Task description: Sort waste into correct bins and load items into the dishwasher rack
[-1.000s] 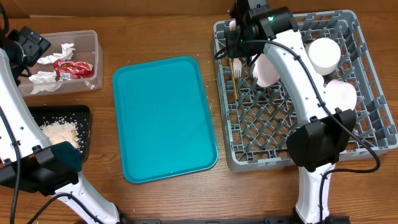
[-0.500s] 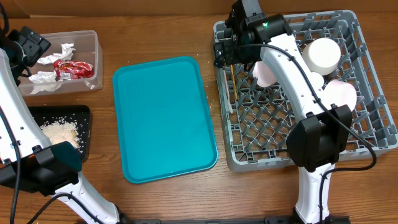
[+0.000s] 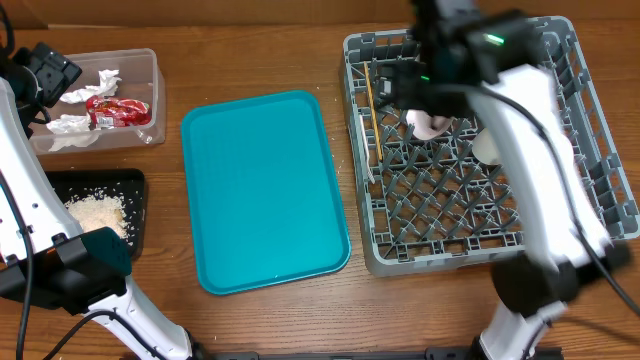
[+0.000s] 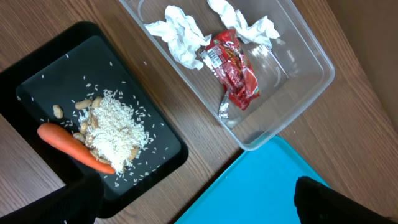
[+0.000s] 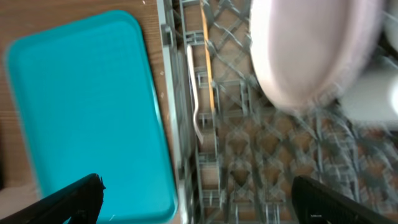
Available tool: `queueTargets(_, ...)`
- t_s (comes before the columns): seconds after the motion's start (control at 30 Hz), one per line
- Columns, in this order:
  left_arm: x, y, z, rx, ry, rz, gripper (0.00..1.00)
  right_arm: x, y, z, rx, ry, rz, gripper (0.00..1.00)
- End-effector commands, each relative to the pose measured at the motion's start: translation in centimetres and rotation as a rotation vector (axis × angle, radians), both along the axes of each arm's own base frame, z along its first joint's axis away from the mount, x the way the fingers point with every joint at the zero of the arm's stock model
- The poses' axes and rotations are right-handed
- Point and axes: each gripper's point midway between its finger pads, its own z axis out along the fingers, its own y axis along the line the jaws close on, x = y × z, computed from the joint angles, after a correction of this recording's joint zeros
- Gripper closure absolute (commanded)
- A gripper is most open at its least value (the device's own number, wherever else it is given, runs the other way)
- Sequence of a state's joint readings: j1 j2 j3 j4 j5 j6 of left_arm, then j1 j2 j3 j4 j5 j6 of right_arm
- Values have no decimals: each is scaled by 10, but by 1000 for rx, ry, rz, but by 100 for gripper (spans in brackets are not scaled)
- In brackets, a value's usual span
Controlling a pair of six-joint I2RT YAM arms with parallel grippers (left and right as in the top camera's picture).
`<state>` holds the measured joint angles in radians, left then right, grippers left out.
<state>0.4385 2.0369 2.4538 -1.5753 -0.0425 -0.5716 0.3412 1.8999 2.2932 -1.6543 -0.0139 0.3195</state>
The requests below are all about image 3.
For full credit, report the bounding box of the white round plate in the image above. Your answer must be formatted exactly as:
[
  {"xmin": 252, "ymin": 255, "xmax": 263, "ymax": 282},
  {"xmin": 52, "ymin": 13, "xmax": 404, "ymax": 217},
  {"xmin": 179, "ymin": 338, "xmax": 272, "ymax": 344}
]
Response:
[{"xmin": 405, "ymin": 109, "xmax": 453, "ymax": 141}]

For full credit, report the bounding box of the white tissue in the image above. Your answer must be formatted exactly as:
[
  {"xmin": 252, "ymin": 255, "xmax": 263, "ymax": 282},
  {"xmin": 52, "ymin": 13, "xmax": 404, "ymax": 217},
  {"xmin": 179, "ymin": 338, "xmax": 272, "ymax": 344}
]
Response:
[{"xmin": 46, "ymin": 70, "xmax": 121, "ymax": 152}]

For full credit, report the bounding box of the silver red snack wrapper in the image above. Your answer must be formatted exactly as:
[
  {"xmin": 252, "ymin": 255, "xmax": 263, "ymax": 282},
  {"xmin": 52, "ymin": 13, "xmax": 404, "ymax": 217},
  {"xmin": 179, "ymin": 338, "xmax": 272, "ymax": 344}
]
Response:
[{"xmin": 85, "ymin": 96, "xmax": 152, "ymax": 128}]

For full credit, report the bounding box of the wooden chopstick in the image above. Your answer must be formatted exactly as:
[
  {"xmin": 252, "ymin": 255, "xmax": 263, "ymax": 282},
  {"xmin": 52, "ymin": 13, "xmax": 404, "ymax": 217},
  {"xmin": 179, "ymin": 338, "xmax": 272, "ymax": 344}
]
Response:
[{"xmin": 363, "ymin": 61, "xmax": 383, "ymax": 162}]

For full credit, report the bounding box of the white paper cup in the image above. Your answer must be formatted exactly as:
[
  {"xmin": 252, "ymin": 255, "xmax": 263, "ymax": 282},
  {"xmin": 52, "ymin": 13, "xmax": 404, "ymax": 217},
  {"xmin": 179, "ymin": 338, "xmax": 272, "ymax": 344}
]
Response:
[{"xmin": 472, "ymin": 128, "xmax": 502, "ymax": 166}]

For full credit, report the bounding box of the white plastic fork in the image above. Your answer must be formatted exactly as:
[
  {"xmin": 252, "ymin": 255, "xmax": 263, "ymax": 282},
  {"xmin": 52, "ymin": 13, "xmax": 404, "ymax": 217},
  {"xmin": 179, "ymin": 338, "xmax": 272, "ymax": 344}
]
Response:
[{"xmin": 359, "ymin": 115, "xmax": 375, "ymax": 184}]

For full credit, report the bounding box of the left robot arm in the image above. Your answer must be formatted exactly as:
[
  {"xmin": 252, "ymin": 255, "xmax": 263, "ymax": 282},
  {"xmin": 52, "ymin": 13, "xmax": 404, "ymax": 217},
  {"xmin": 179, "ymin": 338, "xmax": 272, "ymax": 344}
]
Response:
[{"xmin": 1, "ymin": 41, "xmax": 204, "ymax": 359}]

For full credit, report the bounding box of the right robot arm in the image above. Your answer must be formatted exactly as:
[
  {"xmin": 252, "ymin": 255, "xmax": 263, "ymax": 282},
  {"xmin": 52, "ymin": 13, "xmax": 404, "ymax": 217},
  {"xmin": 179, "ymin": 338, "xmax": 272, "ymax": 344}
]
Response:
[{"xmin": 380, "ymin": 1, "xmax": 632, "ymax": 359}]

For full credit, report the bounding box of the grey dishwasher rack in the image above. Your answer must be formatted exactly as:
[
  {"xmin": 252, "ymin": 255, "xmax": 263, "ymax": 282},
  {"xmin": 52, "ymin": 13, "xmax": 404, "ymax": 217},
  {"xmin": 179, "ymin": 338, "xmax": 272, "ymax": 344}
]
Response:
[{"xmin": 341, "ymin": 16, "xmax": 639, "ymax": 277}]

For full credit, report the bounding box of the clear plastic bin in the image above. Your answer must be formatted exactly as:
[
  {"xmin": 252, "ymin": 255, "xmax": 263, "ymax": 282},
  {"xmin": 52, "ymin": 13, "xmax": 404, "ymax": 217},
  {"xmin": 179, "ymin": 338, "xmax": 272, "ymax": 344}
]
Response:
[{"xmin": 30, "ymin": 48, "xmax": 166, "ymax": 155}]

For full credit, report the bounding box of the black plastic tray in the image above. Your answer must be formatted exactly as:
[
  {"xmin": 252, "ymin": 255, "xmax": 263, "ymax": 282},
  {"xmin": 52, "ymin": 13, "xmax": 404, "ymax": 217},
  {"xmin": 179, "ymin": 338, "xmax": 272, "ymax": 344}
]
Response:
[{"xmin": 46, "ymin": 169, "xmax": 147, "ymax": 262}]

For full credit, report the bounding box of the rice and peanut shells pile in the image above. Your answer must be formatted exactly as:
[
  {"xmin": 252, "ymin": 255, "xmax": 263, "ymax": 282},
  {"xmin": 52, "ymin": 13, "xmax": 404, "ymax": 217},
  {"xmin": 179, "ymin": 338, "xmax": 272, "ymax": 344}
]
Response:
[{"xmin": 64, "ymin": 187, "xmax": 133, "ymax": 247}]

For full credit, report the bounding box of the teal serving tray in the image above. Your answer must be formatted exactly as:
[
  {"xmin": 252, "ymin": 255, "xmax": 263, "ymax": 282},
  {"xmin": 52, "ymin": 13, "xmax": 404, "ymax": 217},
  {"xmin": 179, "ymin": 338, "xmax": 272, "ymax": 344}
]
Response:
[{"xmin": 181, "ymin": 90, "xmax": 351, "ymax": 295}]

